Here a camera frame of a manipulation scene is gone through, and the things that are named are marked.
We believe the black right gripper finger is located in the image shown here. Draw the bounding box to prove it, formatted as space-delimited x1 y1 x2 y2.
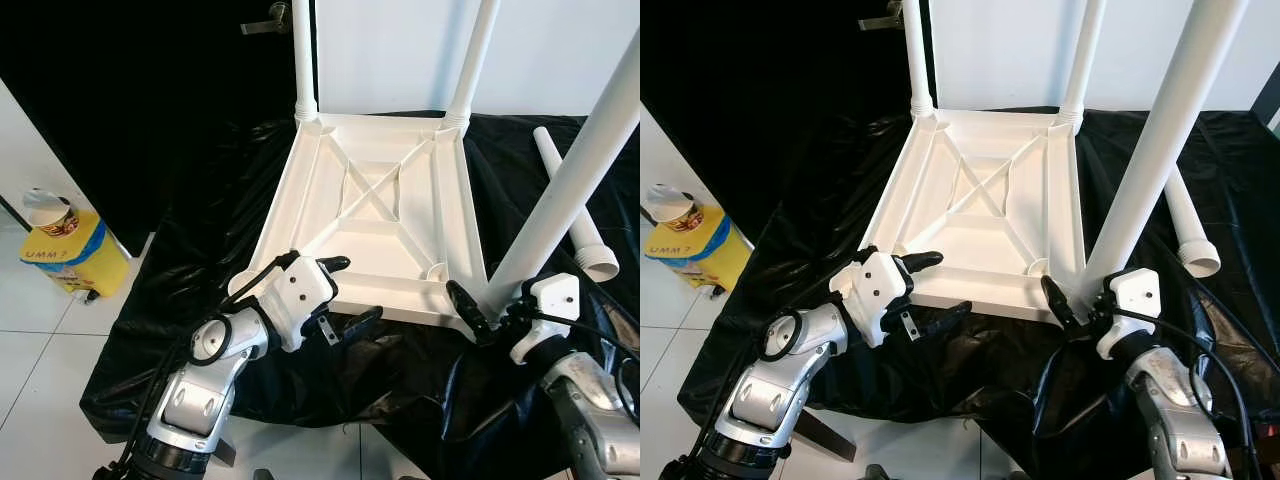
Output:
1041 275 1086 334
446 281 496 346

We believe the white plastic table top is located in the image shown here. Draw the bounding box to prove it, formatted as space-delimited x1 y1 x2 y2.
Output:
838 105 1091 326
228 110 491 336

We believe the white plastic table leg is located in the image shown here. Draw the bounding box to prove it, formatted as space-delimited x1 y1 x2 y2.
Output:
443 0 501 129
533 125 621 284
483 30 641 316
1075 0 1251 301
1058 0 1109 126
291 0 322 124
900 0 937 119
1165 165 1222 279

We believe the black plastic table sheet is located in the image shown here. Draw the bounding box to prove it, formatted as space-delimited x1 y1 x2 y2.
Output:
680 105 1280 480
80 110 641 480

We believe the yellow cardboard box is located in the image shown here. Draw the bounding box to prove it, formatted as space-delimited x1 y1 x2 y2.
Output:
20 212 131 299
645 210 753 293

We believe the black door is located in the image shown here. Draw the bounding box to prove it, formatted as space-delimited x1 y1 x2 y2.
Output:
0 0 317 256
640 0 931 251

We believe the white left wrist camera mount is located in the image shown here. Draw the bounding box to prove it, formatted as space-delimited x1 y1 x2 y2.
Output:
262 255 338 353
830 250 913 349

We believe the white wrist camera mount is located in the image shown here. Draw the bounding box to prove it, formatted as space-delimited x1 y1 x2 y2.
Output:
1095 268 1163 361
510 273 581 366
262 255 338 353
830 250 913 349

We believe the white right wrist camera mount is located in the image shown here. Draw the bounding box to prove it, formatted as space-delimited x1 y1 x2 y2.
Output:
510 273 581 366
1095 268 1163 361

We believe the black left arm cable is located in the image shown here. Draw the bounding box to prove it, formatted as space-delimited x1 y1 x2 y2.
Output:
700 245 879 471
120 250 301 471

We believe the metal door handle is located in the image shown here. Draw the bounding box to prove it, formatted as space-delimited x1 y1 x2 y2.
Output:
858 0 906 31
240 3 293 37

